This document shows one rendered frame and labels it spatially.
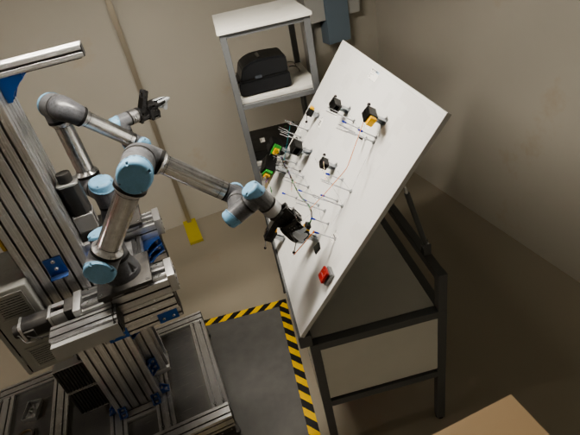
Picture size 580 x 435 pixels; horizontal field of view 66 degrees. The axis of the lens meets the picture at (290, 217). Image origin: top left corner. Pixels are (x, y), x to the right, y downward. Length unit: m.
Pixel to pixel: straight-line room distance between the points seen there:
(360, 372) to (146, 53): 2.89
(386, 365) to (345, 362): 0.20
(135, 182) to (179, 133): 2.59
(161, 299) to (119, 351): 0.50
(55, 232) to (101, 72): 2.10
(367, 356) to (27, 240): 1.50
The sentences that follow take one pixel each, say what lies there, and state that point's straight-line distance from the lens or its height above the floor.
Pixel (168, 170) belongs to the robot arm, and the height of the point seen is 1.59.
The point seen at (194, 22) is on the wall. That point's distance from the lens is 3.96.
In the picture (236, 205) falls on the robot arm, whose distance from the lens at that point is 1.67.
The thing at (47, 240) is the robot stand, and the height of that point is 1.36.
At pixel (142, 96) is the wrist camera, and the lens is 2.54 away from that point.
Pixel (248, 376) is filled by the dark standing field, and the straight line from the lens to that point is 2.95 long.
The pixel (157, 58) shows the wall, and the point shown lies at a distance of 3.96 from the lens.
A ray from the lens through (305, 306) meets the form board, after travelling 1.90.
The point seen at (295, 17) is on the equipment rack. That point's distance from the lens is 2.55.
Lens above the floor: 2.28
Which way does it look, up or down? 33 degrees down
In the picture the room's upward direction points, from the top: 12 degrees counter-clockwise
